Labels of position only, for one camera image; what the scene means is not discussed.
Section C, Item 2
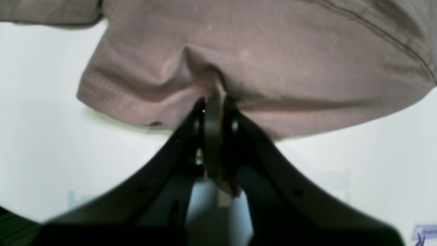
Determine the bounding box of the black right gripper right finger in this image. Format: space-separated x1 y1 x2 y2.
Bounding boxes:
213 96 403 246

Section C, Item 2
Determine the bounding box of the mauve T-shirt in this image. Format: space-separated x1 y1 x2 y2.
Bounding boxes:
1 0 436 139

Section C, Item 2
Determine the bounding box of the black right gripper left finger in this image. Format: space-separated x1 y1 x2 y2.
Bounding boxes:
34 98 206 246

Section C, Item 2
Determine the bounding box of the small purple logo sticker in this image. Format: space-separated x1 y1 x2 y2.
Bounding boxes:
411 223 437 246

